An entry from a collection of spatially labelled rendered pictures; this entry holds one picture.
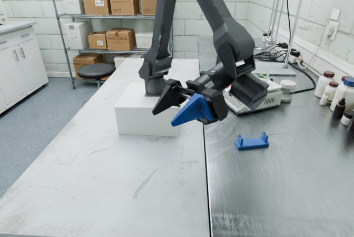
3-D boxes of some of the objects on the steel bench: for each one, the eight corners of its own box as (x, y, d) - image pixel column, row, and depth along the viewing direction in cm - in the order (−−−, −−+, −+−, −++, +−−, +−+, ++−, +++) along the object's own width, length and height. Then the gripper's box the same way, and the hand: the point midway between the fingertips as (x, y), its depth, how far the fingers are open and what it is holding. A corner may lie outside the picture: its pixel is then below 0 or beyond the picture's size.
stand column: (283, 68, 129) (320, -90, 95) (281, 67, 131) (317, -88, 98) (288, 68, 128) (327, -90, 95) (286, 67, 131) (323, -88, 98)
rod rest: (238, 149, 67) (239, 140, 66) (234, 142, 70) (235, 133, 69) (269, 146, 69) (271, 136, 67) (263, 139, 72) (265, 130, 70)
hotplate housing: (237, 116, 84) (240, 97, 80) (219, 101, 95) (221, 84, 91) (284, 106, 91) (289, 88, 87) (263, 93, 102) (266, 76, 98)
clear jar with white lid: (293, 103, 93) (298, 85, 90) (278, 102, 94) (283, 85, 90) (288, 97, 99) (293, 79, 95) (274, 96, 99) (278, 79, 95)
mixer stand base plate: (240, 74, 123) (241, 72, 122) (234, 63, 140) (234, 61, 140) (296, 76, 121) (297, 73, 121) (283, 63, 139) (284, 62, 138)
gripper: (188, 65, 58) (137, 97, 53) (243, 72, 42) (179, 119, 37) (196, 85, 61) (149, 118, 55) (251, 99, 45) (192, 146, 40)
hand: (174, 109), depth 47 cm, fingers open, 8 cm apart
